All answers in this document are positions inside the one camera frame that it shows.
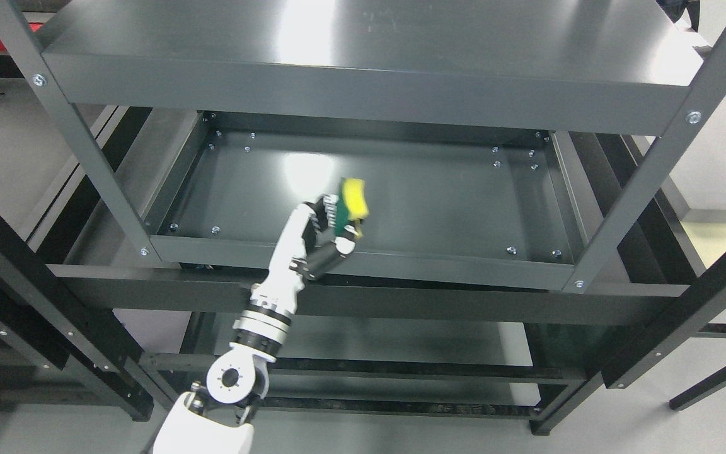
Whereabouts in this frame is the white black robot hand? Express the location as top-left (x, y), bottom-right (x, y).
top-left (250, 194), bottom-right (358, 317)

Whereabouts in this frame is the green yellow sponge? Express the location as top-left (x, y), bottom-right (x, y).
top-left (334, 178), bottom-right (369, 238)

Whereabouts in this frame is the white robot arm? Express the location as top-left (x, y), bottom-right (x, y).
top-left (152, 282), bottom-right (304, 453)

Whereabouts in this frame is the grey metal shelf unit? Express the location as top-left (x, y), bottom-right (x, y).
top-left (0, 1), bottom-right (726, 297)

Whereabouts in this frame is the black metal shelf rack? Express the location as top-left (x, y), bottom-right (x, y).
top-left (0, 107), bottom-right (726, 436)

